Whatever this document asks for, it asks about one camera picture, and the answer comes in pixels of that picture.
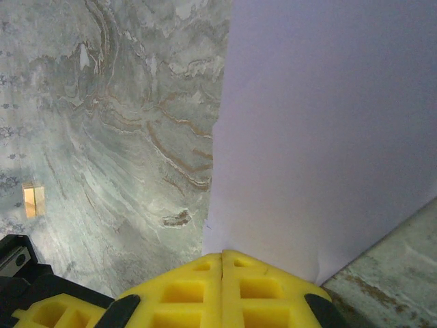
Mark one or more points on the small wooden block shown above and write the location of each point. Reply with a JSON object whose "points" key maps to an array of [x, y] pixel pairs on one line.
{"points": [[33, 200]]}

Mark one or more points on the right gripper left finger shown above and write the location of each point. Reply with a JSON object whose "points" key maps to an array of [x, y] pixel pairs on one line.
{"points": [[213, 290]]}

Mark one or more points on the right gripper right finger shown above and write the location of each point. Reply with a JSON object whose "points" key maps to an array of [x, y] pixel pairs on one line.
{"points": [[232, 290]]}

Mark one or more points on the lavender paper sheet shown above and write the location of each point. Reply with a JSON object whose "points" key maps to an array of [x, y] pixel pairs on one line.
{"points": [[324, 136]]}

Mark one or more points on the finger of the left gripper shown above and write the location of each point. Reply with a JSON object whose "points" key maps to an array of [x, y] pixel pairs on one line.
{"points": [[68, 299]]}

